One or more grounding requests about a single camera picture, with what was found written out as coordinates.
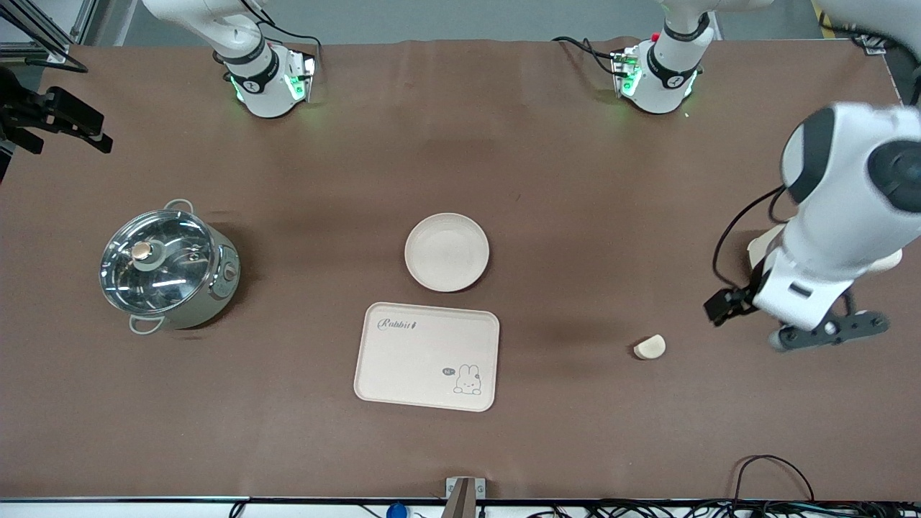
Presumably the round cream plate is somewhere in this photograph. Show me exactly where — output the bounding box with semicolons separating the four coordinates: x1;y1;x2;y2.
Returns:
404;212;491;294

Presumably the cream two-slot toaster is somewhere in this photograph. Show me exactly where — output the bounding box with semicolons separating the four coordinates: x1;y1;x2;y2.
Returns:
747;224;904;278

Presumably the glass pot lid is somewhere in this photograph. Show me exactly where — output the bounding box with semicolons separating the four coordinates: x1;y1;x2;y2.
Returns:
99;209;217;315

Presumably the brown table cover mat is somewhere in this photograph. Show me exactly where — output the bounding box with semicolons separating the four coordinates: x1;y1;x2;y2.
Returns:
0;37;921;502

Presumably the steel pot with glass lid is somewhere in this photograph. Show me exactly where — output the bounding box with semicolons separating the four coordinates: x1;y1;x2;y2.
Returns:
99;199;242;335

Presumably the cream rabbit print tray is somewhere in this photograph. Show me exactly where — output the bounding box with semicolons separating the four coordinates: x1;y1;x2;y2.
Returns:
353;302;500;413

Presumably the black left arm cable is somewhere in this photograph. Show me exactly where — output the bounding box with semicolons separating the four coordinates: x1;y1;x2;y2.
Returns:
711;22;893;292

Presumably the looped black cable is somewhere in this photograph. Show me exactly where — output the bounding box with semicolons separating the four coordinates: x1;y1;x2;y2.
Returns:
732;455;815;504

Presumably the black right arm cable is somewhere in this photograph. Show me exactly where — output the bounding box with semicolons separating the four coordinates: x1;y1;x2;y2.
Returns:
0;0;322;73

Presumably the black arm base cable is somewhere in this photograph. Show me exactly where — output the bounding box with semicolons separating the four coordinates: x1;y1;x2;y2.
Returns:
553;36;623;76

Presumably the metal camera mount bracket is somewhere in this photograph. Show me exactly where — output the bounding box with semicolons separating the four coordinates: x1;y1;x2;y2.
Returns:
445;477;486;518

